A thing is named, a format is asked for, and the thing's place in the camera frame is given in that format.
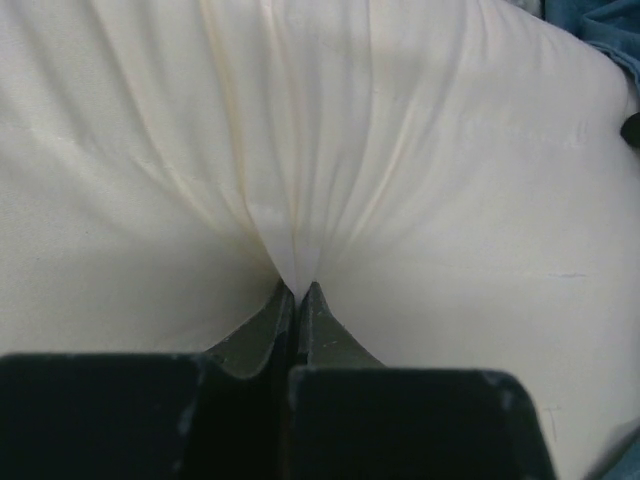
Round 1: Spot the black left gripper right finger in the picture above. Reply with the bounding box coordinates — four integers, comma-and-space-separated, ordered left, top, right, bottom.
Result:
287, 284, 555, 479

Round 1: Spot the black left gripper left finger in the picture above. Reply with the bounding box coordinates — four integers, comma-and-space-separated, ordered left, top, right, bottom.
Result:
1, 284, 294, 479

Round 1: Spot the cream pillow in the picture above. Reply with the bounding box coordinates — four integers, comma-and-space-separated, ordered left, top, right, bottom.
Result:
1, 1, 639, 479

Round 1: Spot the blue pillowcase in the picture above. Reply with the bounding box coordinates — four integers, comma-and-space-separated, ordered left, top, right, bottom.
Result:
511, 0, 639, 91

